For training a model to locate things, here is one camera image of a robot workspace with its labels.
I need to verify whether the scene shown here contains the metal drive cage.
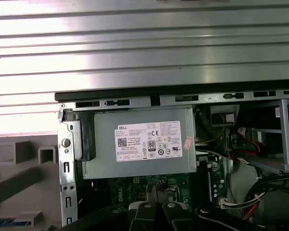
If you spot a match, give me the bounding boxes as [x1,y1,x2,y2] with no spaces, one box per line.
[250,98,289,175]

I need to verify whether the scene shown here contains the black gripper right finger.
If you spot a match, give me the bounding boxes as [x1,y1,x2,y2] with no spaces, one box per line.
[156,184,264,231]

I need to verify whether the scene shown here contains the grey parts rack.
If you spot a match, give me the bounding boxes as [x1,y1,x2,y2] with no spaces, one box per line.
[0,133,63,231]

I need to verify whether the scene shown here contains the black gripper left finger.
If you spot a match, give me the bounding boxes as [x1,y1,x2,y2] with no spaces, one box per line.
[61,184,161,231]

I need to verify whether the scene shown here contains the red flat cable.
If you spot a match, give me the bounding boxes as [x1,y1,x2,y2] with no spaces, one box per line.
[244,140,264,158]

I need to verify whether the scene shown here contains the black PC case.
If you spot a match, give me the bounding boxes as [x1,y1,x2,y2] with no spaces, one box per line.
[54,83,289,231]

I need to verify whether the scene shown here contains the green motherboard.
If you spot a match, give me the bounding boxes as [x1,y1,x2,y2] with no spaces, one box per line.
[83,154,229,218]

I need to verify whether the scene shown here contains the black cable bundle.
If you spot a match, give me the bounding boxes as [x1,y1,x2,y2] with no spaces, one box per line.
[240,173,289,220]

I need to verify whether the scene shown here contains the grey power supply unit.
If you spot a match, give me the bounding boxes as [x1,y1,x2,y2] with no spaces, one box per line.
[82,106,198,180]

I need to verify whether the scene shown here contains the yellow wires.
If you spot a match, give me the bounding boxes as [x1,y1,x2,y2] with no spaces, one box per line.
[199,115,226,146]

